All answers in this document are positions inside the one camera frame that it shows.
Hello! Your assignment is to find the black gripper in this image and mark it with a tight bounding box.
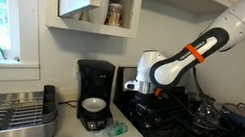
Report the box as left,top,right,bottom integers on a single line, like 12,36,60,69
131,91,160,119

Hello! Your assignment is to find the clear green soap dispenser bottle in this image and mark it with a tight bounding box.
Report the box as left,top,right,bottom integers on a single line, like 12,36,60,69
94,116,130,137

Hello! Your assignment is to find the white bowl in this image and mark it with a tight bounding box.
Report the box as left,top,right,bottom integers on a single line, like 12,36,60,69
80,94,109,116

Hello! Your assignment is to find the black coffee maker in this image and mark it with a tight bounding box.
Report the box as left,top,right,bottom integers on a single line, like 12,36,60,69
66,55,124,135

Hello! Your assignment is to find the glass coffee carafe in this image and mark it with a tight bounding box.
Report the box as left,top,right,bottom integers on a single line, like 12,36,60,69
190,98,225,133

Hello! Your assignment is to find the patterned glass jar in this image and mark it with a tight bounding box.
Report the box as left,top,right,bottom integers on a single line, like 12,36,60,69
104,1,127,29

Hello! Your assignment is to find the blue frying pan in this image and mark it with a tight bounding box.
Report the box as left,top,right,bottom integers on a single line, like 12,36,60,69
218,107,245,128

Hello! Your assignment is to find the black utensil holder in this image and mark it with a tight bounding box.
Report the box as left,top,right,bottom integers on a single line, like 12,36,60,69
37,83,63,126

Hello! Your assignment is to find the grey pan lid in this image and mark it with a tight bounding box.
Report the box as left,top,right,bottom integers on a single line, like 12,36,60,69
220,98,245,120

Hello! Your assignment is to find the white vase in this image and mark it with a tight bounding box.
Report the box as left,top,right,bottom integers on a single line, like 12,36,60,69
84,0,111,26

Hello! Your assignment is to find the stainless steel dish rack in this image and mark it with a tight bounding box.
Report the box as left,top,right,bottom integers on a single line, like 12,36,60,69
0,83,64,137

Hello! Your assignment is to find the orange cable strap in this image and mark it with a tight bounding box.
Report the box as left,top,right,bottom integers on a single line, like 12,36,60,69
181,42,209,65
152,86,165,99

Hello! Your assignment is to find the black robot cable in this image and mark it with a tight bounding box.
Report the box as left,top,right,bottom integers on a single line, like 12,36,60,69
153,61,245,135

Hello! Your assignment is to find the white open wall cabinet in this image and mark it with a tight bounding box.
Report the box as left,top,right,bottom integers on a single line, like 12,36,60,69
34,0,144,43

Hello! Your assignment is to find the black coffee maker cord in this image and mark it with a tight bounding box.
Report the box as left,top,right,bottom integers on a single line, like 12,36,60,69
56,97,80,110

